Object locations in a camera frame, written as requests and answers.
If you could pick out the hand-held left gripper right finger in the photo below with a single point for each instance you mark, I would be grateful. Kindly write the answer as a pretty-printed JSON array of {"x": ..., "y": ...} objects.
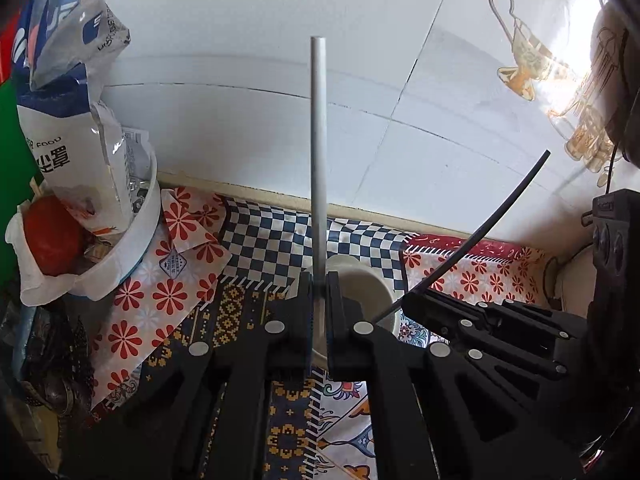
[{"x": 335, "y": 330}]

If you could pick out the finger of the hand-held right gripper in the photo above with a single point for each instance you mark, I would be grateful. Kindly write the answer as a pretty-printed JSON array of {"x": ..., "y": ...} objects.
[
  {"x": 500, "y": 310},
  {"x": 500, "y": 342}
]

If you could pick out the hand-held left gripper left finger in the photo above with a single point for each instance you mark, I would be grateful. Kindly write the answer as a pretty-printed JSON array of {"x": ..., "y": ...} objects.
[{"x": 302, "y": 330}]

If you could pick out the white cup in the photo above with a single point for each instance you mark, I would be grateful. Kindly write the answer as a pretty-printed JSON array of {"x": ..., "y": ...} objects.
[{"x": 365, "y": 285}]

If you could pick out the patchwork printed tablecloth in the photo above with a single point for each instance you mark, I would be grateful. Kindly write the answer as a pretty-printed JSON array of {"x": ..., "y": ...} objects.
[{"x": 165, "y": 290}]

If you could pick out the white round tub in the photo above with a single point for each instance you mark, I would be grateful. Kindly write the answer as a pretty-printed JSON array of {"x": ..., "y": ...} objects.
[{"x": 135, "y": 240}]

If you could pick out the dark mesh bag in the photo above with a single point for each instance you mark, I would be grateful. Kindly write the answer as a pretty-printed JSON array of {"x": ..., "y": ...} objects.
[{"x": 55, "y": 360}]

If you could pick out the red tomato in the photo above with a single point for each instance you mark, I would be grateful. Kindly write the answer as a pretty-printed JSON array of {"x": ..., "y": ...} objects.
[{"x": 50, "y": 235}]

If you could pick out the white printed plastic bag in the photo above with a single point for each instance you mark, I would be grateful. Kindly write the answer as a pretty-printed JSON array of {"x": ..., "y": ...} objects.
[{"x": 65, "y": 160}]

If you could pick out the green box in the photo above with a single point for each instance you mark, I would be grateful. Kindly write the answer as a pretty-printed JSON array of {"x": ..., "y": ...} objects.
[{"x": 12, "y": 160}]

